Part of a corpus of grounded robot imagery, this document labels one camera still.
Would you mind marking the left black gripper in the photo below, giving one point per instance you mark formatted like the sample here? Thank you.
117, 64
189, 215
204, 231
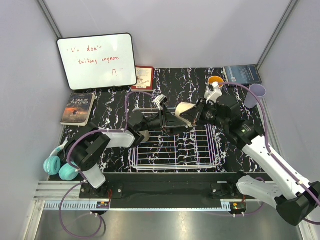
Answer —
170, 121

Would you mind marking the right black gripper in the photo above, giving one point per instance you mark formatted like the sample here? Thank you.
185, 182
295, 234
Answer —
192, 114

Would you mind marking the beige ceramic mug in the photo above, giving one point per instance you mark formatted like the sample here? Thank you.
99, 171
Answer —
187, 113

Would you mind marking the lilac plastic cup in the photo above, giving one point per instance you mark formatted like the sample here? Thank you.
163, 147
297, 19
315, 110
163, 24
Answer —
257, 92

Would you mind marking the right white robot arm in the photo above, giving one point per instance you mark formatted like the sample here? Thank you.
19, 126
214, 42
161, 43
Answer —
293, 196

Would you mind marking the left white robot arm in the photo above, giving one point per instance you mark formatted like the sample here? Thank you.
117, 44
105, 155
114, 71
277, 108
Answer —
84, 150

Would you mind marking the black marble pattern mat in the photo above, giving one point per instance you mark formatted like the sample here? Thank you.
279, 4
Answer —
178, 85

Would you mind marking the red bordered book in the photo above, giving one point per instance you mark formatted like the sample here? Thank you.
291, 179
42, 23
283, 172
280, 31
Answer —
145, 77

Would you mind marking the dark blue book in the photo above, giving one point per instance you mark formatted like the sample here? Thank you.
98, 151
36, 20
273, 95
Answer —
242, 74

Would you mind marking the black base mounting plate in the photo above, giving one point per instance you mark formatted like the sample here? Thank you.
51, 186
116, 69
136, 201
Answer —
200, 185

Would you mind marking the Tale of Two Cities book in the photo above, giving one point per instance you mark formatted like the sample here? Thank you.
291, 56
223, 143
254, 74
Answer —
78, 109

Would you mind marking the teal headphones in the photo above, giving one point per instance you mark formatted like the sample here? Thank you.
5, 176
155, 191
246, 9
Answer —
53, 165

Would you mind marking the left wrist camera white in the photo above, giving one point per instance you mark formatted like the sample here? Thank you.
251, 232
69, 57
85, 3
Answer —
159, 101

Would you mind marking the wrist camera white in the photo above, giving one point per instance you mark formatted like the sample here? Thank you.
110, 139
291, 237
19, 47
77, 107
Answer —
212, 92
159, 101

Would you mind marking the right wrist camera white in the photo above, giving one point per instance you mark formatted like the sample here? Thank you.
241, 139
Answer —
212, 92

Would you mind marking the white wire dish rack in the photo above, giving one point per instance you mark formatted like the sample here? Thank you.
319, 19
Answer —
195, 149

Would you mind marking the white whiteboard black frame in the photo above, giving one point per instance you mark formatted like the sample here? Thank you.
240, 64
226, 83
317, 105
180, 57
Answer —
101, 61

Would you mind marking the grey slotted cable duct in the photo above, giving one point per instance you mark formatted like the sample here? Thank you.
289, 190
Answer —
82, 205

